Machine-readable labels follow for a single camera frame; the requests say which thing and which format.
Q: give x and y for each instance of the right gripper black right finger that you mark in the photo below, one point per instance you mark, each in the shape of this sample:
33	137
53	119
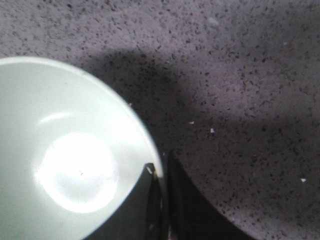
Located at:
191	214

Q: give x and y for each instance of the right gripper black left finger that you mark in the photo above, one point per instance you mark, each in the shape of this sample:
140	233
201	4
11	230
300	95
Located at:
141	216

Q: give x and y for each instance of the green plastic bowl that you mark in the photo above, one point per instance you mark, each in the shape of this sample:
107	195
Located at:
71	151

